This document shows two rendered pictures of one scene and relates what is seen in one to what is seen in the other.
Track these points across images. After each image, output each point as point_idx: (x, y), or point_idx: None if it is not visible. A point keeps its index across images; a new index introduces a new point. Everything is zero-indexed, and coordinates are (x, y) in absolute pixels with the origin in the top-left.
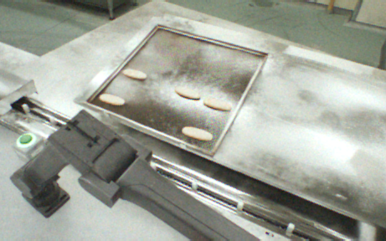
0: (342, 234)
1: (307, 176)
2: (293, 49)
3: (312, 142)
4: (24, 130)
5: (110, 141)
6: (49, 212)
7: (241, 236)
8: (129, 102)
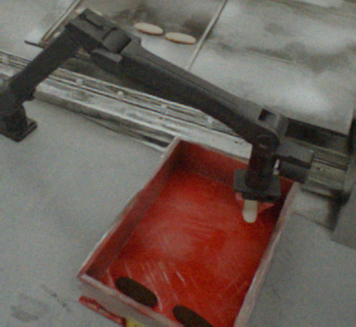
0: None
1: (273, 97)
2: None
3: (278, 69)
4: None
5: (110, 30)
6: (21, 135)
7: (212, 87)
8: None
